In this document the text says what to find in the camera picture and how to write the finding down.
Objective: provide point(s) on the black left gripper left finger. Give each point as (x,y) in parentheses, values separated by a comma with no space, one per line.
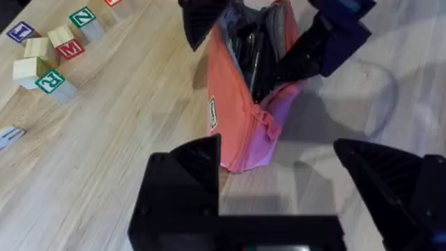
(177,188)

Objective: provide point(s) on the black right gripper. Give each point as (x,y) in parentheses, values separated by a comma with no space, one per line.
(341,8)

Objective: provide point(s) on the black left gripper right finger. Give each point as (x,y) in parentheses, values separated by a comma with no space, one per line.
(393,188)

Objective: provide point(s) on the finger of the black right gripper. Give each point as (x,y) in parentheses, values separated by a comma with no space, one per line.
(200,21)

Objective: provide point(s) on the pink soft zip bag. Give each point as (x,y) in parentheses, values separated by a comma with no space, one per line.
(230,101)

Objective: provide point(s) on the wooden block green letter Z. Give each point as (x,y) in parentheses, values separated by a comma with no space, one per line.
(85,21)

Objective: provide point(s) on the wooden block red letter M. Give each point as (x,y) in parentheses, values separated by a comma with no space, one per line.
(68,45)

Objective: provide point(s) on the wooden block green letter R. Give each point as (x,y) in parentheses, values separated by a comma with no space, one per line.
(54,85)

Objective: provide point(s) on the plain wooden block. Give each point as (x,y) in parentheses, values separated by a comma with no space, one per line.
(39,49)
(26,71)

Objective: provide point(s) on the small white plastic piece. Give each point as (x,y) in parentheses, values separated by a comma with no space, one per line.
(9,135)

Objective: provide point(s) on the wooden block purple letter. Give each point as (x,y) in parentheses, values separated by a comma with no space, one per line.
(20,32)

